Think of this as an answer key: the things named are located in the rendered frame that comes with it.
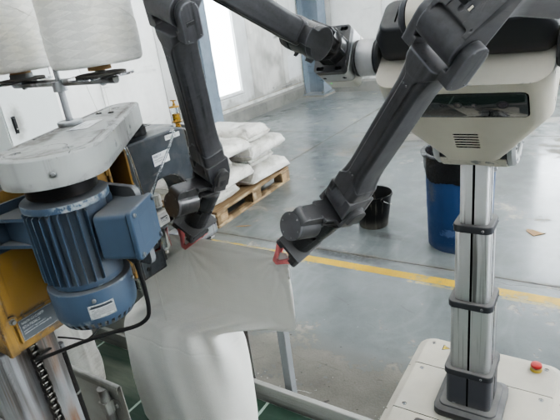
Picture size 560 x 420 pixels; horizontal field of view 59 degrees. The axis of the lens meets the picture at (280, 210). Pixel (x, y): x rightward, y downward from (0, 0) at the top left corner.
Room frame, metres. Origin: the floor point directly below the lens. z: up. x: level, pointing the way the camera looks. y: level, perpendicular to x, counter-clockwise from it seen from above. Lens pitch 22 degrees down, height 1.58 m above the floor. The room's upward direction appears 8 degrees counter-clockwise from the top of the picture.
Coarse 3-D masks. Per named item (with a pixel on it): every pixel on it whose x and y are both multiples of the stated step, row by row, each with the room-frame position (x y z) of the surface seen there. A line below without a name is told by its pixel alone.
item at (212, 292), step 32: (192, 256) 1.13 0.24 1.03; (224, 256) 1.08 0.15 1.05; (256, 256) 1.02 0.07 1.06; (160, 288) 1.22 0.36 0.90; (192, 288) 1.15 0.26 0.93; (224, 288) 1.09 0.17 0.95; (256, 288) 1.03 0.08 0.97; (288, 288) 0.98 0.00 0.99; (128, 320) 1.23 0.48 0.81; (160, 320) 1.17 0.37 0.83; (192, 320) 1.12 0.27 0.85; (224, 320) 1.08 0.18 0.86; (256, 320) 1.04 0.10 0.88; (288, 320) 0.99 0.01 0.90; (128, 352) 1.26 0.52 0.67; (160, 352) 1.14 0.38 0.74; (192, 352) 1.09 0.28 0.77; (224, 352) 1.08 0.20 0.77; (160, 384) 1.17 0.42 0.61; (192, 384) 1.09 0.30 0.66; (224, 384) 1.07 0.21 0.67; (160, 416) 1.18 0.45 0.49; (192, 416) 1.11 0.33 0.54; (224, 416) 1.06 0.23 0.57; (256, 416) 1.13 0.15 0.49
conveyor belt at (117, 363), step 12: (108, 348) 1.72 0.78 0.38; (120, 348) 1.71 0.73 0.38; (108, 360) 1.64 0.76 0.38; (120, 360) 1.63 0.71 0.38; (108, 372) 1.56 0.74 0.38; (120, 372) 1.55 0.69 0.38; (120, 384) 1.49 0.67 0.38; (132, 384) 1.48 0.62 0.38; (132, 396) 1.41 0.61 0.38; (132, 408) 1.35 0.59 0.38; (264, 408) 1.27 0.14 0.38; (276, 408) 1.26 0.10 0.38
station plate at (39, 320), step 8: (48, 304) 0.88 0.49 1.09; (32, 312) 0.85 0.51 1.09; (40, 312) 0.86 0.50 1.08; (48, 312) 0.88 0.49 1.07; (24, 320) 0.84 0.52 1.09; (32, 320) 0.85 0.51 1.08; (40, 320) 0.86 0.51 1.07; (48, 320) 0.87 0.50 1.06; (56, 320) 0.88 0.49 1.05; (24, 328) 0.83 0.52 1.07; (32, 328) 0.84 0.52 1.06; (40, 328) 0.85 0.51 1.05; (24, 336) 0.83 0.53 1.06; (32, 336) 0.84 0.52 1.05
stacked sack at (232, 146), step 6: (222, 138) 4.30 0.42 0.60; (228, 138) 4.27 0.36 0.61; (234, 138) 4.22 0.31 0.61; (240, 138) 4.23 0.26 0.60; (222, 144) 4.08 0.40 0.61; (228, 144) 4.04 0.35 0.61; (234, 144) 4.06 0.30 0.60; (240, 144) 4.11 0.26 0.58; (246, 144) 4.16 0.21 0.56; (228, 150) 3.97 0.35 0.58; (234, 150) 4.02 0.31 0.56; (240, 150) 4.08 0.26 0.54; (228, 156) 3.96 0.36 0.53
